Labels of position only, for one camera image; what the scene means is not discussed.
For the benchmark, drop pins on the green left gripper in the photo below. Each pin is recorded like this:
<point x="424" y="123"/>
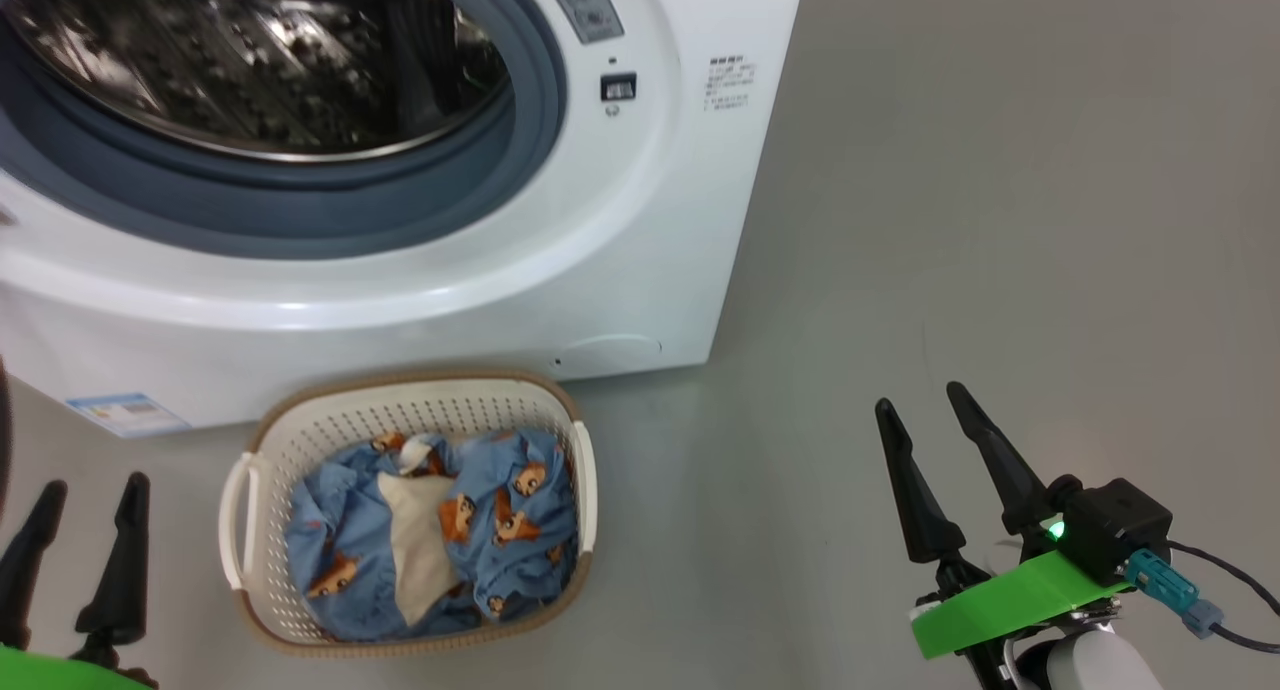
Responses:
<point x="50" y="673"/>

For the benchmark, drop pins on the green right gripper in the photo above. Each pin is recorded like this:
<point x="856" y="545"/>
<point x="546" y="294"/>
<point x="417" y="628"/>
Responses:
<point x="1010" y="600"/>

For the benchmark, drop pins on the blue garment with cream panel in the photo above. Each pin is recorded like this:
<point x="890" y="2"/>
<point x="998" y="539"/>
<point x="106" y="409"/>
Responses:
<point x="415" y="540"/>

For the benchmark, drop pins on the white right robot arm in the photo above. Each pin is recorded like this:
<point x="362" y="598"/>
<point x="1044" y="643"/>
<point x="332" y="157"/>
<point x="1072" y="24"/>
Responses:
<point x="1090" y="670"/>

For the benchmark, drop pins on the white front-load washing machine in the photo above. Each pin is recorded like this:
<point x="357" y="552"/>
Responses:
<point x="650" y="220"/>

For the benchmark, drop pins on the steel washer drum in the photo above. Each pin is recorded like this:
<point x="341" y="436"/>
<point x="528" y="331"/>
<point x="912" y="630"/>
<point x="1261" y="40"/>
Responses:
<point x="250" y="70"/>

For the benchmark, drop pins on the blue energy label sticker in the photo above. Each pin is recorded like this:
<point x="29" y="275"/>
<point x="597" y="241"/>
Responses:
<point x="125" y="415"/>

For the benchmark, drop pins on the cream perforated laundry basket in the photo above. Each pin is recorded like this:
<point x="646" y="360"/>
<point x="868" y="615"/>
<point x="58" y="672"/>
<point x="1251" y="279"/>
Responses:
<point x="300" y="430"/>

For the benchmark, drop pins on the round filter access cover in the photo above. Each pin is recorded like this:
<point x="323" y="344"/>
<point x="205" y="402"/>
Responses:
<point x="610" y="358"/>

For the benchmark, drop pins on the grey screwed metal plate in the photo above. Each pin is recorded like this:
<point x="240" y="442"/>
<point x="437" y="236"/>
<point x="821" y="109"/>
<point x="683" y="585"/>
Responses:
<point x="585" y="5"/>

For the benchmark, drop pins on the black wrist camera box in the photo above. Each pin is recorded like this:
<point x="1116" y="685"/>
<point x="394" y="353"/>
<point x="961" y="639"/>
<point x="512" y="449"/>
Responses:
<point x="1115" y="525"/>

